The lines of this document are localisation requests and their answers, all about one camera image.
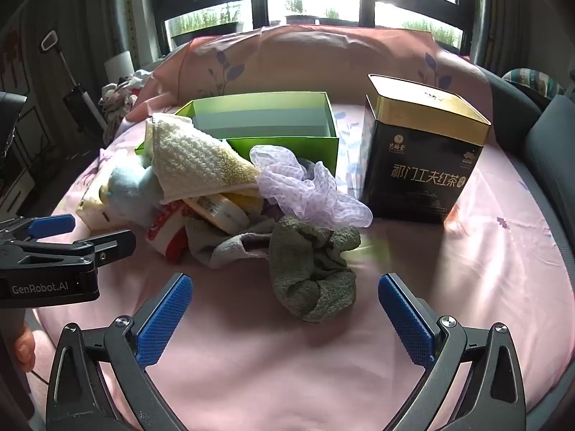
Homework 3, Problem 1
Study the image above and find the green cardboard box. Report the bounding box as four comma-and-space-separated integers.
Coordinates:
135, 92, 340, 176

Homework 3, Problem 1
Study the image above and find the teal patterned cushion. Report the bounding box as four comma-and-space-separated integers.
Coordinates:
502, 68, 567, 99

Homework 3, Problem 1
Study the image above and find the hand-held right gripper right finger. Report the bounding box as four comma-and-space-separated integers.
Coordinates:
378, 272, 526, 431

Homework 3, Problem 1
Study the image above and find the pink floral bedsheet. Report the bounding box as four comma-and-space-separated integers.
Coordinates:
38, 99, 575, 431

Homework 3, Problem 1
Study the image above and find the black potted plant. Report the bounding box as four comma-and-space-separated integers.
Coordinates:
285, 0, 321, 26

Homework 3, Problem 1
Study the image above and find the person's left hand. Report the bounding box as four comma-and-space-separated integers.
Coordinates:
13, 323, 37, 373

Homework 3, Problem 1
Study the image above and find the green grey fluffy towel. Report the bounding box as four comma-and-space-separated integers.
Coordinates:
268, 215, 361, 323

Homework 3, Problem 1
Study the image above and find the pink leaf print pillow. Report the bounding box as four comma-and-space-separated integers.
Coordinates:
127, 27, 288, 122
263, 24, 497, 144

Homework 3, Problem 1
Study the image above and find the black grass planter trough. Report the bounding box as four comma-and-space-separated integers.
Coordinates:
171, 8, 244, 37
319, 8, 360, 26
401, 20, 463, 50

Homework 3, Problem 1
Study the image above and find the white cylinder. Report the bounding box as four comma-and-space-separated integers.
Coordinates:
104, 51, 135, 82

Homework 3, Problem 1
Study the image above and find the grey curtain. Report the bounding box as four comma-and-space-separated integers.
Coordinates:
469, 0, 546, 77
45, 0, 158, 113

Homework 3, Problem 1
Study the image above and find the black gold tea tin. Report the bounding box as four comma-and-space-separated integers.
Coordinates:
362, 73, 491, 225

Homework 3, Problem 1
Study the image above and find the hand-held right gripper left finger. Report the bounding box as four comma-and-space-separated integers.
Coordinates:
45, 273, 194, 431

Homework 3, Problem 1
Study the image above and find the grey upholstered bed frame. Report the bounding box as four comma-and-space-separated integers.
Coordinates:
476, 65, 575, 414

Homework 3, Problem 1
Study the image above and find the light blue plush toy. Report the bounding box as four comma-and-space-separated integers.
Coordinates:
108, 162, 163, 227

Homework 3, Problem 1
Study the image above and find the grey purple microfiber cloth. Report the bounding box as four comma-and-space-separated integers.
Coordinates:
185, 215, 281, 270

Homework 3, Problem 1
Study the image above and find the pile of clothes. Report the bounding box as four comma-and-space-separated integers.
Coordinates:
100, 69, 156, 122

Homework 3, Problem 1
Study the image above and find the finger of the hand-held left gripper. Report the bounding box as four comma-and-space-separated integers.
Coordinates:
0, 214, 76, 245
0, 230, 137, 275

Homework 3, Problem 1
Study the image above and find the cream knitted towel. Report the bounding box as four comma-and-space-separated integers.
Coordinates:
144, 114, 262, 205

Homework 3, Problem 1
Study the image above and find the purple mesh bath pouf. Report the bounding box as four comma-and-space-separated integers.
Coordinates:
249, 145, 373, 230

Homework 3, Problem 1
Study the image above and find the red white tissue packet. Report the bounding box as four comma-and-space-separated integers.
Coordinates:
146, 200, 198, 265

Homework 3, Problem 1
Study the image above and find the red paper wall decoration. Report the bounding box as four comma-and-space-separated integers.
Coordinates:
0, 31, 21, 69

